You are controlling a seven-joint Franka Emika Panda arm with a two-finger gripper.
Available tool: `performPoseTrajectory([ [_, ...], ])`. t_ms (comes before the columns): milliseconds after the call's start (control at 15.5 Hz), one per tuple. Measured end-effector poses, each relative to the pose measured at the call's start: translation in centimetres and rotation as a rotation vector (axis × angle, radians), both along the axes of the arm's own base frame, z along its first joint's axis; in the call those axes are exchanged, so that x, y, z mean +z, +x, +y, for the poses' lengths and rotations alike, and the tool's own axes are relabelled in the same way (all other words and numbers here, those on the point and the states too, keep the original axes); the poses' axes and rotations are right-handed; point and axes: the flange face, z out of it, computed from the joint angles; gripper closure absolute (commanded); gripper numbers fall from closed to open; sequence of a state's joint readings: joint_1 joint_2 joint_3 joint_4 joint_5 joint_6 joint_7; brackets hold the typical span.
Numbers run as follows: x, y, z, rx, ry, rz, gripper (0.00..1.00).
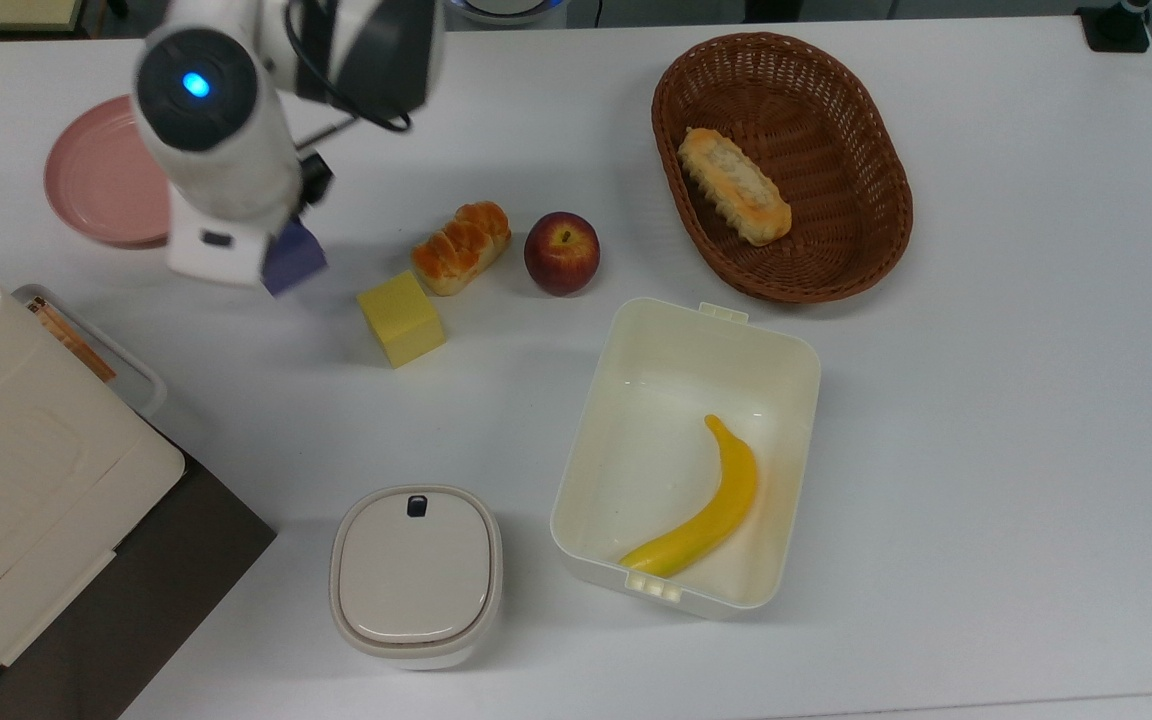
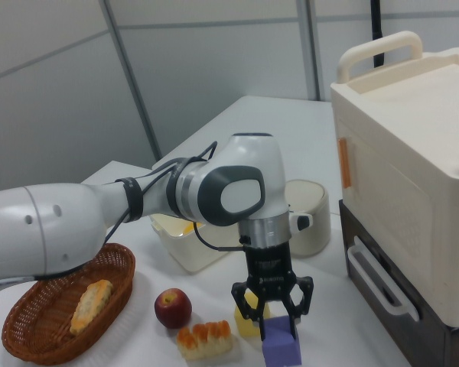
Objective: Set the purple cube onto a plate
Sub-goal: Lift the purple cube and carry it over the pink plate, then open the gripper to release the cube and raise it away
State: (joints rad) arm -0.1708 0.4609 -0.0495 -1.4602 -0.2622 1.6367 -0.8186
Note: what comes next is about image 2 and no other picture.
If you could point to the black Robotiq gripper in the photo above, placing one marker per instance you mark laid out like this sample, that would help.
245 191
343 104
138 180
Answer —
267 267

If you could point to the purple foam cube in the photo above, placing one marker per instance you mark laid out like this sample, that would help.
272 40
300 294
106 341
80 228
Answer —
279 344

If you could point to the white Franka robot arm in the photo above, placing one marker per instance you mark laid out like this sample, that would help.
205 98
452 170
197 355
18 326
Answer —
61 229

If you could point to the yellow foam cube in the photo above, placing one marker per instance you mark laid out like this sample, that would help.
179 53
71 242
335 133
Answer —
245 327

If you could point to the toy bread with orange topping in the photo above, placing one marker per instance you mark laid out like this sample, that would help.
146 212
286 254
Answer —
204 342

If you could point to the small cream lidded bin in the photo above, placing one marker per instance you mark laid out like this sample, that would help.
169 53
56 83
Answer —
317 221

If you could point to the white square plastic container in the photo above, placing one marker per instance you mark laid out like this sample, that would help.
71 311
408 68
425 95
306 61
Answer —
191 252

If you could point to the red toy apple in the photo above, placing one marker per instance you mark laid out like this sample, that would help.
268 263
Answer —
173 309

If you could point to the orange item in bin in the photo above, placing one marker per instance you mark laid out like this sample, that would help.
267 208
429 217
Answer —
188 229

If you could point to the dark brown drawer unit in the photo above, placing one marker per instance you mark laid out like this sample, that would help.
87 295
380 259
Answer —
436 344

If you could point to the yellow toy bread slice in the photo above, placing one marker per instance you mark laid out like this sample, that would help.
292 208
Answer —
90 306

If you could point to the brown wicker basket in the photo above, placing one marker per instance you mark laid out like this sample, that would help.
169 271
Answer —
42 325

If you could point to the black background pole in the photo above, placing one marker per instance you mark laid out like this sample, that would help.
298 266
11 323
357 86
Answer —
376 34

